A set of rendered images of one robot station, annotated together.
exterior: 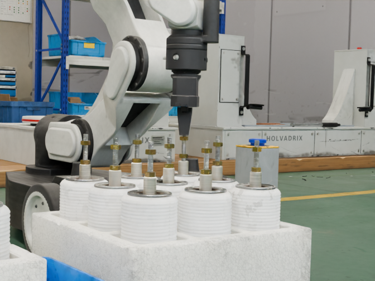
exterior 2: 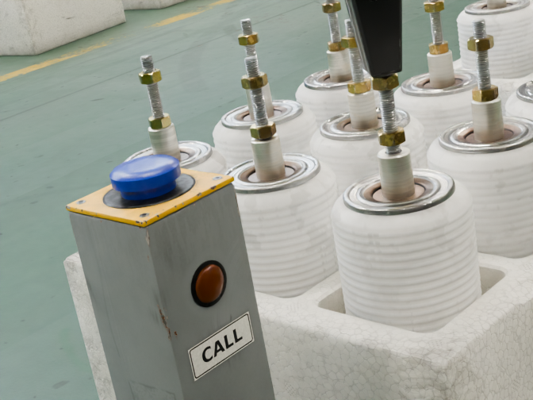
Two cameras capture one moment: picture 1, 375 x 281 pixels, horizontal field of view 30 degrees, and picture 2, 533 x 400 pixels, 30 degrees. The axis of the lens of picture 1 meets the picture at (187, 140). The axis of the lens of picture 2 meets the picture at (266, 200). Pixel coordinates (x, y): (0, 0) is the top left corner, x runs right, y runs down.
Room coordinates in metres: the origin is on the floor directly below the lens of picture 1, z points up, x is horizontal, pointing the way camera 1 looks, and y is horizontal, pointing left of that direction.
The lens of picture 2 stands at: (2.11, -0.17, 0.50)
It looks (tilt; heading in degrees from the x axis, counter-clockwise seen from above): 20 degrees down; 172
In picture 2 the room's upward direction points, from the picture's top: 10 degrees counter-clockwise
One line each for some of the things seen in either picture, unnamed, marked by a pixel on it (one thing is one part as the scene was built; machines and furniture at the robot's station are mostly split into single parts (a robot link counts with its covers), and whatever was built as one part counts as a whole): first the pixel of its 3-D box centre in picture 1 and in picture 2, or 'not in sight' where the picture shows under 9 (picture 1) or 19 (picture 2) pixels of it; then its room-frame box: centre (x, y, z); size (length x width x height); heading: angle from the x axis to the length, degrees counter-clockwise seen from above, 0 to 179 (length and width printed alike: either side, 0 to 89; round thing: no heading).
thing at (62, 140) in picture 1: (90, 141); not in sight; (2.09, 0.29, 0.28); 0.21 x 0.20 x 0.13; 37
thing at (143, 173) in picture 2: (257, 143); (147, 181); (1.57, -0.16, 0.32); 0.04 x 0.04 x 0.02
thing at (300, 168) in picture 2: (216, 180); (270, 174); (1.41, -0.06, 0.25); 0.08 x 0.08 x 0.01
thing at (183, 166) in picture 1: (183, 168); (396, 175); (1.50, 0.01, 0.26); 0.02 x 0.02 x 0.03
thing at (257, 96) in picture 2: (217, 154); (258, 107); (1.41, -0.06, 0.30); 0.01 x 0.01 x 0.08
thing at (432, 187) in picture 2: (183, 174); (398, 192); (1.50, 0.01, 0.25); 0.08 x 0.08 x 0.01
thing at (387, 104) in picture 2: (183, 148); (388, 110); (1.50, 0.01, 0.31); 0.01 x 0.01 x 0.08
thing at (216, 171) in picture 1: (216, 174); (268, 158); (1.41, -0.06, 0.26); 0.02 x 0.02 x 0.03
